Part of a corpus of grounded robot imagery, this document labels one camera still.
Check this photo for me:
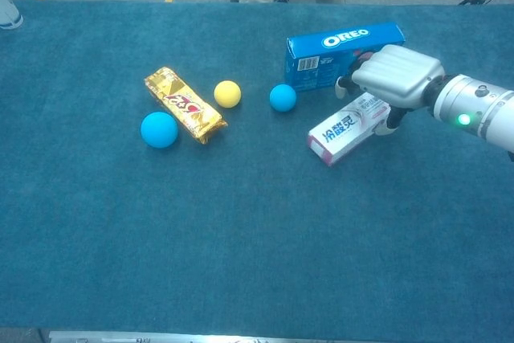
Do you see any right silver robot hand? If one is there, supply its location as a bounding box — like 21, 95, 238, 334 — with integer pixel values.
335, 44, 447, 136

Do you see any blue Oreo cookie box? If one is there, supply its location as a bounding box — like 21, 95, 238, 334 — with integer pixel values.
284, 22, 406, 93

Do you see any white toothpaste box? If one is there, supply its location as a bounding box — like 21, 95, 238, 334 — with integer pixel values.
307, 92, 393, 167

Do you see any small blue ball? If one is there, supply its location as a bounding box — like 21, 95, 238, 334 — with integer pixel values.
269, 84, 298, 112

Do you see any yellow ball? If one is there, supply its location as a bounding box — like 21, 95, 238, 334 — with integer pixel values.
214, 80, 243, 109

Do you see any gold foil snack packet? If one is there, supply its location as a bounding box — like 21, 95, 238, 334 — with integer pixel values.
144, 66, 228, 145

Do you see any large blue ball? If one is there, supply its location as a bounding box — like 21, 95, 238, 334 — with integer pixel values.
140, 111, 179, 149

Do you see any teal table cloth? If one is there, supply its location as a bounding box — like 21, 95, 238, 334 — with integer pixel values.
0, 0, 514, 332

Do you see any metal frame bar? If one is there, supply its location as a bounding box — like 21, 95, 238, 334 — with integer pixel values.
47, 330, 322, 343

